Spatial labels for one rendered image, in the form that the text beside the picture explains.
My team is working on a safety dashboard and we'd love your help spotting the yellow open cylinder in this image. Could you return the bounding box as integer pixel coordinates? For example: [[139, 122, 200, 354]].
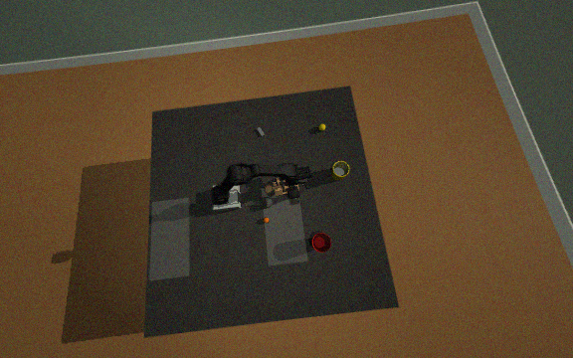
[[331, 161, 349, 180]]

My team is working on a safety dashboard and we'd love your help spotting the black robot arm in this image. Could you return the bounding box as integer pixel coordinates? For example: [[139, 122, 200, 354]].
[[211, 163, 311, 205]]

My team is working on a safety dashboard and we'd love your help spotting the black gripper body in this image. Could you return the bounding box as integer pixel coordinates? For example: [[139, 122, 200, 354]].
[[286, 181, 300, 199]]

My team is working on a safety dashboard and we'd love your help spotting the red cup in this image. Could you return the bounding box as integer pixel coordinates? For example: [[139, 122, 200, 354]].
[[312, 233, 331, 253]]

